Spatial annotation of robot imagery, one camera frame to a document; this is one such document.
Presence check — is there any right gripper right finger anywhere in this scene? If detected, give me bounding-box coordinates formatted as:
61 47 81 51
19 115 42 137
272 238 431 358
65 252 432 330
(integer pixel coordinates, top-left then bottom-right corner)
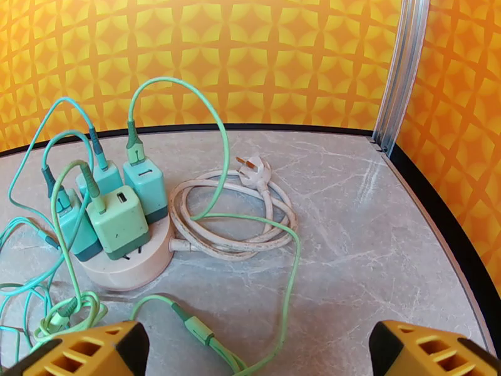
368 319 501 376

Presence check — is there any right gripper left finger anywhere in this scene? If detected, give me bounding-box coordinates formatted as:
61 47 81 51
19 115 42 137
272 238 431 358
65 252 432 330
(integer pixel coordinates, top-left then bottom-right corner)
0 320 151 376

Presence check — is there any round white power socket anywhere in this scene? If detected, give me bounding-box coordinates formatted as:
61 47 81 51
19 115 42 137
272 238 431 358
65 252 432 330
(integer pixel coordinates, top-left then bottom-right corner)
76 214 177 292

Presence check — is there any teal USB charger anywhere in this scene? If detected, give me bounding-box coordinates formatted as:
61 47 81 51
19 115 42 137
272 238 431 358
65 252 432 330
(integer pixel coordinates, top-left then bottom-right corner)
75 160 125 199
54 187 104 262
123 157 169 226

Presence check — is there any light green USB charger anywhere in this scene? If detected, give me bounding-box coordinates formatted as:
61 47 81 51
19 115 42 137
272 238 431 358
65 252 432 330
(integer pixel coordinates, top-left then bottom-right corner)
86 185 151 261

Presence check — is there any light green USB cable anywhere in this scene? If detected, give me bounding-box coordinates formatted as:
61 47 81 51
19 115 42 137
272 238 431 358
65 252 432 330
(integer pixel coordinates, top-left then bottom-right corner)
33 159 108 345
126 76 302 376

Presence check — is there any teal USB cable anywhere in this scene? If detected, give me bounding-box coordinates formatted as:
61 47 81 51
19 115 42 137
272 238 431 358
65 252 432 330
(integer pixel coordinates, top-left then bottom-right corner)
0 96 110 251
0 130 96 376

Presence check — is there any white socket power cord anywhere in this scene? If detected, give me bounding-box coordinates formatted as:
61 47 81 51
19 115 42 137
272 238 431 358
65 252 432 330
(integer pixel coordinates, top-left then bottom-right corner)
168 154 298 262

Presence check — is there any aluminium frame post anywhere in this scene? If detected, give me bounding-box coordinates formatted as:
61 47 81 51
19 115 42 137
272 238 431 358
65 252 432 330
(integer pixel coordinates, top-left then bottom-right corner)
371 0 431 157

